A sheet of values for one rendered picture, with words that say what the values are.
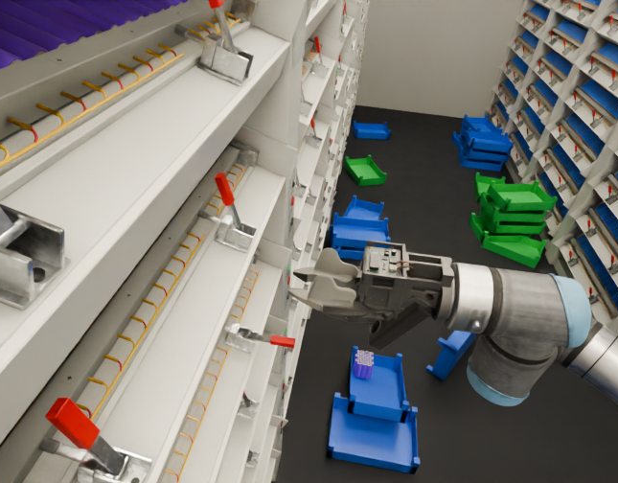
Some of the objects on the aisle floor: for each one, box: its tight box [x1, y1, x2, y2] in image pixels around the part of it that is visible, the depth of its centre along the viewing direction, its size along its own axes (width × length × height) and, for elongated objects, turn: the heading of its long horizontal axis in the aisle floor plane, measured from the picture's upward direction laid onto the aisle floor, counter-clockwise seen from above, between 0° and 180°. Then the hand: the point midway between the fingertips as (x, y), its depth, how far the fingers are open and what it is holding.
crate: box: [348, 346, 409, 424], centre depth 154 cm, size 30×20×8 cm
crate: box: [425, 331, 477, 381], centre depth 170 cm, size 8×30×20 cm, turn 133°
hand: (299, 286), depth 58 cm, fingers open, 3 cm apart
